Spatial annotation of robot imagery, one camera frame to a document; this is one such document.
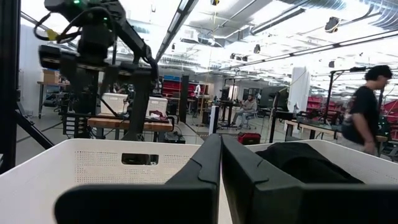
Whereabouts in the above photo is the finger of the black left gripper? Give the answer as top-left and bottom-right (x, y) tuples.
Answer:
(68, 67), (100, 115)
(123, 72), (154, 141)

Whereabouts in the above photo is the grey office chair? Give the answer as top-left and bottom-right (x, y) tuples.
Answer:
(236, 111), (259, 131)

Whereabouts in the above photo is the small wooden table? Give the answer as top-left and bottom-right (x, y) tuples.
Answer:
(37, 81), (71, 119)

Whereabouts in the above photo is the white storage bin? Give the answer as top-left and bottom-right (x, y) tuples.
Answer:
(99, 92), (129, 116)
(146, 96), (169, 118)

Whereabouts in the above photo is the black robot stand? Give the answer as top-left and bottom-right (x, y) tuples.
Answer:
(323, 67), (368, 125)

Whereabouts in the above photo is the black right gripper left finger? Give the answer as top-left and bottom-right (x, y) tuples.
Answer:
(54, 133), (222, 224)

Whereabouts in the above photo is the ceiling light bar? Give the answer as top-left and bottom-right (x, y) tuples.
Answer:
(155, 0), (200, 60)

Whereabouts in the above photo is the cardboard box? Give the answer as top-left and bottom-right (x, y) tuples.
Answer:
(42, 68), (62, 85)

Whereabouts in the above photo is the white column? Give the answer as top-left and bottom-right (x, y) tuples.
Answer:
(287, 67), (312, 113)

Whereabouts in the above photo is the red shelving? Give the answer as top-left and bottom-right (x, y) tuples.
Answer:
(161, 80), (210, 98)

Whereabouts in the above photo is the black aluminium table frame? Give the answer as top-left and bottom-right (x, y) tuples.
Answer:
(0, 0), (55, 175)

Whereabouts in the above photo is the white perforated plastic bin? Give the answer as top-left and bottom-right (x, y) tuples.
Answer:
(245, 139), (398, 186)
(0, 138), (223, 224)

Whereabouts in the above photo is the person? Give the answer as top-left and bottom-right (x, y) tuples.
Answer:
(340, 64), (393, 156)
(230, 94), (258, 128)

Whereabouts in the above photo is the long wooden table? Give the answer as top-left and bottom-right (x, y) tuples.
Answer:
(284, 119), (380, 144)

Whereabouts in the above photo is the black garment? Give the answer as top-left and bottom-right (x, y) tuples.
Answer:
(255, 142), (364, 185)

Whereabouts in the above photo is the red toolbox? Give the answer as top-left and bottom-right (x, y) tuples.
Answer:
(238, 132), (262, 146)

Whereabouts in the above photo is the wooden workbench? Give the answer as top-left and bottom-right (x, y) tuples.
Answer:
(87, 115), (174, 142)

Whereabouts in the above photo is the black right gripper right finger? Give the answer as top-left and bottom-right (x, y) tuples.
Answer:
(221, 135), (398, 224)

